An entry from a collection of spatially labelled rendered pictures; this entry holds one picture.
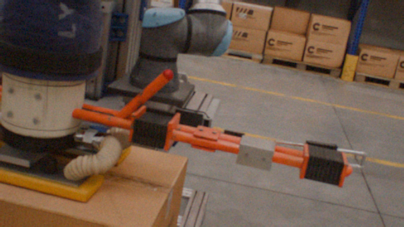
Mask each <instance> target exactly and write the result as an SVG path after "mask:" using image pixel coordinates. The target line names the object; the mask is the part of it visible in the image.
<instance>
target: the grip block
mask: <svg viewBox="0 0 404 227"><path fill-rule="evenodd" d="M131 117H132V120H131V128H130V133H129V143H136V144H140V145H144V146H149V147H153V148H158V149H164V148H165V151H168V149H169V148H170V147H171V145H172V144H173V142H174V141H173V140H171V139H170V137H171V133H172V130H173V129H175V128H176V125H177V124H178V123H179V119H180V114H179V113H172V112H166V111H164V110H159V109H155V108H150V107H147V108H146V106H142V107H141V108H140V109H139V110H137V111H136V112H135V113H134V114H133V115H132V116H131Z"/></svg>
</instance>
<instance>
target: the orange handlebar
mask: <svg viewBox="0 0 404 227"><path fill-rule="evenodd" d="M82 108H86V109H89V110H90V109H92V110H94V111H96V110H97V111H100V112H102V113H103V112H105V113H108V114H113V115H114V116H115V115H116V114H118V113H119V111H116V110H111V109H108V108H102V107H97V106H94V105H89V104H85V103H84V104H83V106H82ZM132 115H133V114H131V116H132ZM131 116H130V117H129V118H128V119H122V118H119V117H113V116H110V115H104V114H101V113H96V112H91V111H87V110H82V109H78V108H76V109H74V111H73V113H72V117H73V118H74V119H78V120H86V121H90V122H95V123H98V124H103V125H108V126H112V127H117V128H120V129H125V130H129V131H130V128H131V120H132V117H131ZM170 139H171V140H173V141H179V142H182V143H187V144H192V146H191V148H194V149H200V150H203V151H208V152H211V153H214V152H215V151H216V150H218V151H223V152H226V153H232V154H237V155H238V153H239V146H240V143H241V139H242V138H241V137H236V136H231V135H227V134H222V133H221V130H218V129H213V128H209V127H205V126H201V125H199V126H198V127H197V128H196V127H190V126H187V125H182V124H177V125H176V128H175V129H173V130H172V133H171V137H170ZM302 155H303V151H298V150H295V149H290V148H284V147H281V146H276V145H275V153H274V156H273V157H272V162H274V163H279V164H282V165H287V166H292V167H296V168H302V163H303V157H302ZM351 174H352V167H351V165H350V164H349V163H348V168H347V172H346V175H345V177H349V176H350V175H351Z"/></svg>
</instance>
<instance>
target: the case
mask: <svg viewBox="0 0 404 227"><path fill-rule="evenodd" d="M50 157H55V158H56V159H57V164H58V165H61V166H66V165H68V164H69V163H70V162H71V161H73V160H74V159H75V158H77V157H74V156H69V155H65V154H61V153H55V152H51V153H50ZM187 163H188V158H186V157H182V156H177V155H173V154H168V153H163V152H159V151H154V150H150V149H145V148H140V147H136V146H131V153H130V154H129V155H128V156H127V157H126V158H125V159H124V160H123V162H122V163H121V164H120V165H119V166H113V167H112V168H111V169H110V170H109V171H107V172H105V173H104V174H101V173H100V174H99V175H103V176H104V182H103V184H102V185H101V186H100V187H99V188H98V189H97V190H96V191H95V193H94V194H93V195H92V196H91V197H90V198H89V199H88V200H87V201H86V202H81V201H76V200H73V199H68V198H65V197H60V196H58V195H53V194H48V193H45V192H40V191H38V190H32V189H28V188H24V187H20V186H17V185H12V184H9V183H4V182H0V227H177V220H178V217H179V209H180V206H181V199H182V191H183V188H184V181H185V176H186V170H187Z"/></svg>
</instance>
